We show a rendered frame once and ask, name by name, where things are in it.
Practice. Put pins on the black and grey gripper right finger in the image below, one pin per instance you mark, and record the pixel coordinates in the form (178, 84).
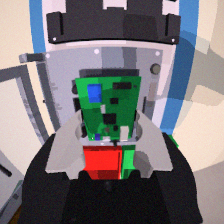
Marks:
(157, 157)

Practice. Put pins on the red bin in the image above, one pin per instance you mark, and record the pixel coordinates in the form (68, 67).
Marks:
(104, 163)

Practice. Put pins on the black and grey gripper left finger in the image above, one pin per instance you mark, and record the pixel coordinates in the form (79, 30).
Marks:
(59, 159)

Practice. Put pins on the green bin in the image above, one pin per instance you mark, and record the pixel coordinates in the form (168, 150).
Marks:
(128, 151)

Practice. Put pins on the green circuit board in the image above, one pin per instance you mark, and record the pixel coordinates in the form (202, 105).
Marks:
(108, 105)

